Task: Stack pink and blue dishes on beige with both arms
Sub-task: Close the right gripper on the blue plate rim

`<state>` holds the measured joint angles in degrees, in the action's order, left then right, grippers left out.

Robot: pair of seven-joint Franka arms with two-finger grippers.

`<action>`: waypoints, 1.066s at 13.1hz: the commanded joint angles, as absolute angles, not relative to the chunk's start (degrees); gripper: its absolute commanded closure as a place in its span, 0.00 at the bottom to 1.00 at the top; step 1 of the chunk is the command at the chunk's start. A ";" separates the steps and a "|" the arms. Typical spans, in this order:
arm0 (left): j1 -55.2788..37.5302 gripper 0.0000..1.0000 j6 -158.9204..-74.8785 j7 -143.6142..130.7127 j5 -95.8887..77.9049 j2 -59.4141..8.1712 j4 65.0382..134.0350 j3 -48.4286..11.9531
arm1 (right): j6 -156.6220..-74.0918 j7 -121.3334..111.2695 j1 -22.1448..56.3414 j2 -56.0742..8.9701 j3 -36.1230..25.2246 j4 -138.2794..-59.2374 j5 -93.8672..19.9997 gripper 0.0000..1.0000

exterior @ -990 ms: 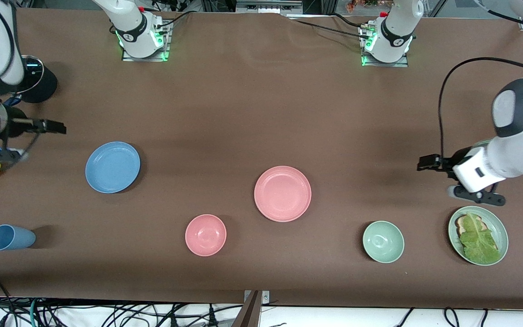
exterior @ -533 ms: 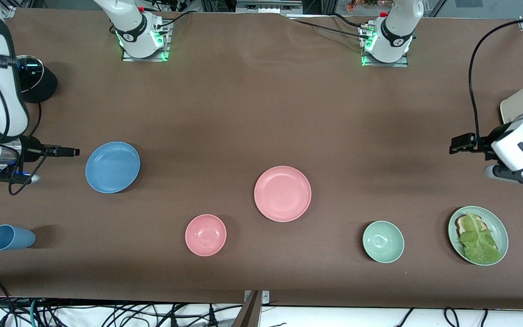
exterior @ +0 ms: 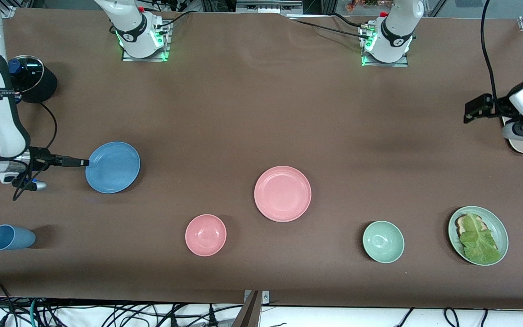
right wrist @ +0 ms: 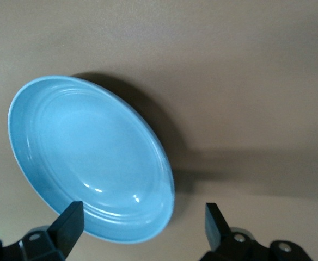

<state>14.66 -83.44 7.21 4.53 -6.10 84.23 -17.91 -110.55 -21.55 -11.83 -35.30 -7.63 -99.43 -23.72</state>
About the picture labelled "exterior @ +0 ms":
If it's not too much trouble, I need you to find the blue plate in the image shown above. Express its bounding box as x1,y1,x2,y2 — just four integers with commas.
85,142,141,194

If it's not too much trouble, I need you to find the pink plate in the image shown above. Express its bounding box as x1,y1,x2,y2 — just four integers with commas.
254,166,312,223

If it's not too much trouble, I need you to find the blue cup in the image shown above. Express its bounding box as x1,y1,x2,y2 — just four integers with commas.
0,224,36,251

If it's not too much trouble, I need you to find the glass lid blue knob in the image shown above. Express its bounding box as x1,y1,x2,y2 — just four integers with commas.
7,55,45,94

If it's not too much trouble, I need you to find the brown table cover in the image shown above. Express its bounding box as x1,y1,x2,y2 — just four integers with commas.
0,7,523,310

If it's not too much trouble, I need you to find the toast bread slice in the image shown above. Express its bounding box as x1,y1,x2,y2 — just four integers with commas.
455,215,484,237

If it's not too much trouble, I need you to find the green plate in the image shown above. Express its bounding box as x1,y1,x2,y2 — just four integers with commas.
448,206,509,266

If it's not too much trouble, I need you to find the green lettuce leaf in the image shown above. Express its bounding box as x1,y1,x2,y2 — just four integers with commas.
459,212,501,265

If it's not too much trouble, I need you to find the small pink bowl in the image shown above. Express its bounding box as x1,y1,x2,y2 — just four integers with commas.
185,214,227,257

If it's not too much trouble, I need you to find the colourful toy food heap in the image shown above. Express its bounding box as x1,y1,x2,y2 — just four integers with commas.
346,0,394,12

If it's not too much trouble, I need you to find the small green bowl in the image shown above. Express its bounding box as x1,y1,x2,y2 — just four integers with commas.
363,221,405,263

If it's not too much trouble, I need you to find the dark support beam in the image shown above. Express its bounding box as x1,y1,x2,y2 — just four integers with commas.
230,291,262,327

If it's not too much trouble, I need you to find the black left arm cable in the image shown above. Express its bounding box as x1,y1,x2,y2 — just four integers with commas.
480,0,503,107

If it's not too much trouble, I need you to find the black pot blue handle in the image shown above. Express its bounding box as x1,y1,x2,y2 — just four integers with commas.
14,61,58,104

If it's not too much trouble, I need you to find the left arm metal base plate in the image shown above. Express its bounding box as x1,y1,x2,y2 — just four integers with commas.
360,25,410,68

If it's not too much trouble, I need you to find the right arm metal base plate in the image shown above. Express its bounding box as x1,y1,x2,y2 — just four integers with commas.
122,20,171,62

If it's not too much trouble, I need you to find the black left base cable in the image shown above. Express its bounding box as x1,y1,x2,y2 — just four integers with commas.
289,18,371,40

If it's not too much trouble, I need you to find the black base cable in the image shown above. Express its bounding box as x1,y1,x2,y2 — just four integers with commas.
289,18,371,40
155,10,198,29

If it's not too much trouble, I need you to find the black right base cable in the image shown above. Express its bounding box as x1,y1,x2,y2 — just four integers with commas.
155,10,198,29

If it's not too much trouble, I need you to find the grey metal frame bar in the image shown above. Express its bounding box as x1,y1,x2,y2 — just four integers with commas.
236,0,304,14

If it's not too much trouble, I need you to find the small metal table bracket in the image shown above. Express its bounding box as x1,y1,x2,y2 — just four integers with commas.
243,291,270,304

